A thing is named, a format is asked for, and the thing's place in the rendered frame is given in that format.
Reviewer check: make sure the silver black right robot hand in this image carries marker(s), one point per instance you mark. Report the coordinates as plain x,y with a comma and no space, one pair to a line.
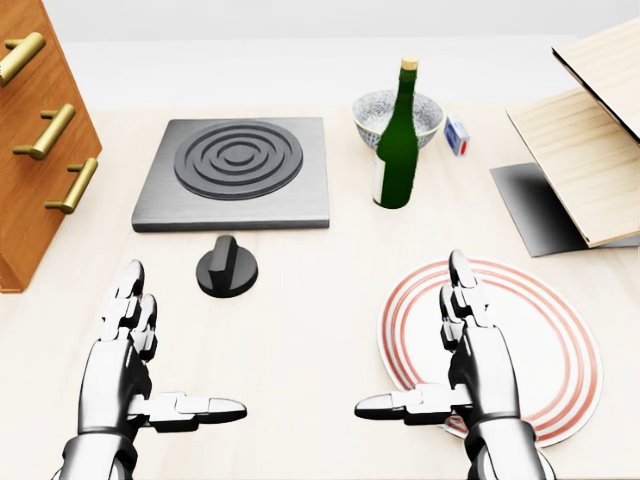
487,370

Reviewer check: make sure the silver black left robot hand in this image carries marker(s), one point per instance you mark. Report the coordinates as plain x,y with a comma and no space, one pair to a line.
107,380

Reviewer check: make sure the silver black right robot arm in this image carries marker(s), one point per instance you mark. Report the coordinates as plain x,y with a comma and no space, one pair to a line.
506,450

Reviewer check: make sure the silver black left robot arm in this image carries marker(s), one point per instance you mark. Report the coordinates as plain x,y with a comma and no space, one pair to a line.
97,456

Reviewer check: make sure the round black stove knob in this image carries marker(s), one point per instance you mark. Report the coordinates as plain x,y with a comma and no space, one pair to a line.
227,267

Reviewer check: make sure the flat dark grey stove plate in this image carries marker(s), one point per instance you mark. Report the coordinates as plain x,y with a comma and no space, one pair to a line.
235,172

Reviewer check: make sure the white plate with red rings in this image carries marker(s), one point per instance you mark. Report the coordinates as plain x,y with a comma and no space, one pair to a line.
545,340

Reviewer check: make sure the wooden cabinet with drawers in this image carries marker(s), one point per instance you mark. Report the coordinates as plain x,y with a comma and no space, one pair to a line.
30,170

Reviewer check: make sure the small blue white printed box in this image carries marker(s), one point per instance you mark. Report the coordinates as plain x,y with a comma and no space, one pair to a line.
457,135

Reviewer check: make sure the green glass bottle with cork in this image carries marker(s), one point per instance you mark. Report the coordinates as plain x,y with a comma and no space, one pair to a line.
397,150

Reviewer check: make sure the pale wooden slat tray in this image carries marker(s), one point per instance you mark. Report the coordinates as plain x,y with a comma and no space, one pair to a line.
580,150

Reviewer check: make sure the patterned grey ceramic bowl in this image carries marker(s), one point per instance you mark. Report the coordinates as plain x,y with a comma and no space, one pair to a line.
370,117

